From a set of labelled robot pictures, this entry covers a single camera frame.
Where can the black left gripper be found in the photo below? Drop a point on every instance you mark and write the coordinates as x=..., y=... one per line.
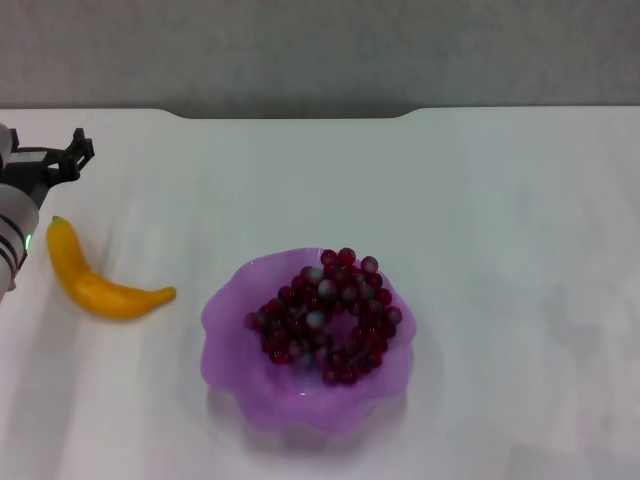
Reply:
x=25, y=167

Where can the yellow banana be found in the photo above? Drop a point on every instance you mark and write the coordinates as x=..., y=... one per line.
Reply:
x=100, y=297

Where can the dark red grape bunch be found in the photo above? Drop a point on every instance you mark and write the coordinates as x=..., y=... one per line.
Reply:
x=325, y=315

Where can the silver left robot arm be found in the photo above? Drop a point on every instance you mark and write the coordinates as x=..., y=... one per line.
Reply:
x=15, y=220

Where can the purple wavy-edged plastic bowl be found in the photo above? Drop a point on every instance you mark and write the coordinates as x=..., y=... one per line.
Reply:
x=235, y=350

